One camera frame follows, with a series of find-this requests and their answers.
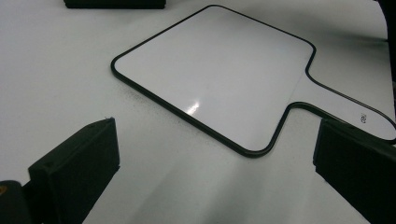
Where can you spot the white handheld whiteboard black rim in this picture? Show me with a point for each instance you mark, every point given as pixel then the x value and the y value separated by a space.
pixel 218 71

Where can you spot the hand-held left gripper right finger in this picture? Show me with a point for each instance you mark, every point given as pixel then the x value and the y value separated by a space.
pixel 358 161

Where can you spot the black felt whiteboard eraser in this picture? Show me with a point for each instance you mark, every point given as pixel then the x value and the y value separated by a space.
pixel 115 3

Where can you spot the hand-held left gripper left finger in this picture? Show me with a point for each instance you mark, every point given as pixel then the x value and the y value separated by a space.
pixel 74 168

